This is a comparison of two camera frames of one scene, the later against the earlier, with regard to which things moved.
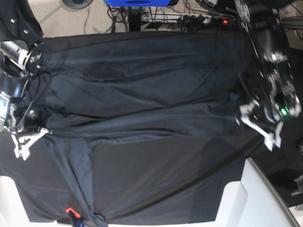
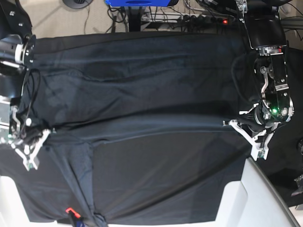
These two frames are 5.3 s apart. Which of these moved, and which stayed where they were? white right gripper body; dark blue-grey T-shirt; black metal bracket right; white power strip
Moved: white right gripper body
Stayed: black metal bracket right; dark blue-grey T-shirt; white power strip
